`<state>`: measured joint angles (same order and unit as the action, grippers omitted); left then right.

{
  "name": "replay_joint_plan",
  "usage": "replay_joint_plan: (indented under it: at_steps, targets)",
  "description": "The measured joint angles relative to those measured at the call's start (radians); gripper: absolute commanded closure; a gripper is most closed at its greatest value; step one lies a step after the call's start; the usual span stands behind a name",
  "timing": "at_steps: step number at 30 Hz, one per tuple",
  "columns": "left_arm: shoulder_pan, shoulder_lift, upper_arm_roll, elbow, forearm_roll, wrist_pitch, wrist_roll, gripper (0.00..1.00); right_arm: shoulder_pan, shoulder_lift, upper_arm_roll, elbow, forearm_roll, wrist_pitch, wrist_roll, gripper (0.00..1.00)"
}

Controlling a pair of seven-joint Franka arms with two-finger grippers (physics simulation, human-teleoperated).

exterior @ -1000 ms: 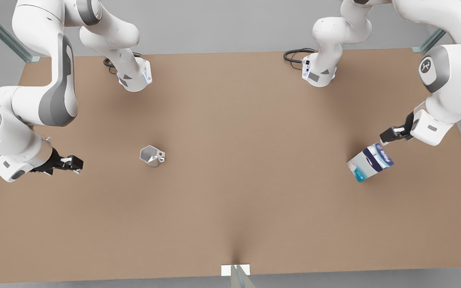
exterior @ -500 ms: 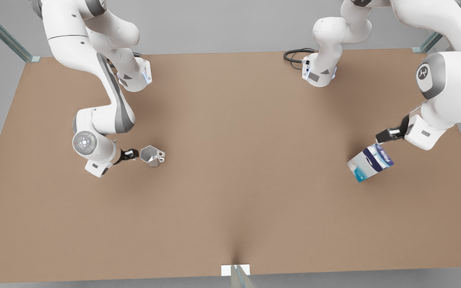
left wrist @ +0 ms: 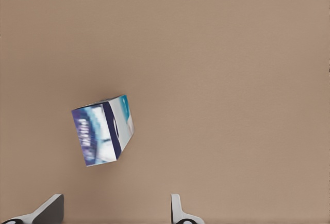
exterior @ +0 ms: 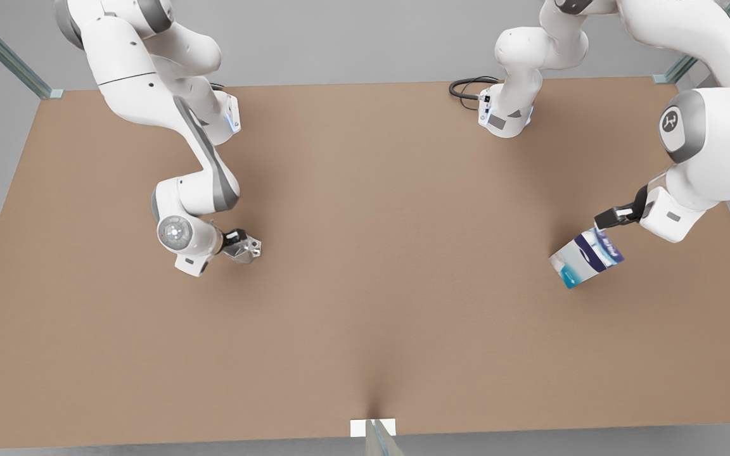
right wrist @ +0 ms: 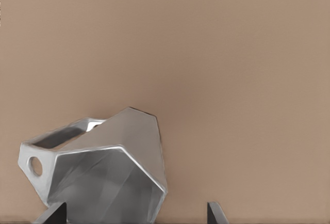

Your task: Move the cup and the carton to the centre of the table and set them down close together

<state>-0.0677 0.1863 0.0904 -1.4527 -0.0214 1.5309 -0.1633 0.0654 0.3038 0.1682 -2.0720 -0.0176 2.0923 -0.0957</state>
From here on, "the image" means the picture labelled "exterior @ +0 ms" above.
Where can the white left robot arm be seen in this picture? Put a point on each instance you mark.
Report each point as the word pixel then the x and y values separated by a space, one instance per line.
pixel 707 95

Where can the silver frame post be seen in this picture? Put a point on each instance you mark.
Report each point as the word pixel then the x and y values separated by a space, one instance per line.
pixel 694 54
pixel 377 437
pixel 7 54

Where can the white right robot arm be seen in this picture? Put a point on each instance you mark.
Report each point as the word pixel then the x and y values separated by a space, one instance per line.
pixel 143 69

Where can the white and blue carton box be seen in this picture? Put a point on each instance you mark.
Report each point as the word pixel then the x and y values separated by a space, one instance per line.
pixel 587 258

